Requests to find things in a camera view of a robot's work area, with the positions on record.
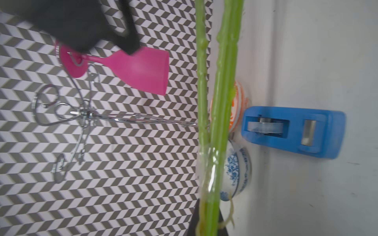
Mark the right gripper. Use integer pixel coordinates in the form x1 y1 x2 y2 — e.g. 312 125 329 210
1 0 141 55

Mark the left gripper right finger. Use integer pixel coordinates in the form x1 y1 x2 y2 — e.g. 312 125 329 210
218 210 229 236

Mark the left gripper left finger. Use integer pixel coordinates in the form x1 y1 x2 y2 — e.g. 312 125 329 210
186 199 200 236

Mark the blue tape dispenser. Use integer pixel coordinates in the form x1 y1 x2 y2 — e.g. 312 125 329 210
241 106 347 159

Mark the pink plastic wine glass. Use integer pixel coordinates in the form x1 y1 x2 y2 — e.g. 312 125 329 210
55 42 169 96

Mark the blue patterned bowl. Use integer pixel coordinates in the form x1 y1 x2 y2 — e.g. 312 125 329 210
220 140 252 202

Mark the chrome glass holder stand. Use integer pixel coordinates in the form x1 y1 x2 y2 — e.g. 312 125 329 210
32 56 198 183

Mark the orange patterned bowl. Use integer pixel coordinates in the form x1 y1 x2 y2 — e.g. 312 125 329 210
209 81 250 133

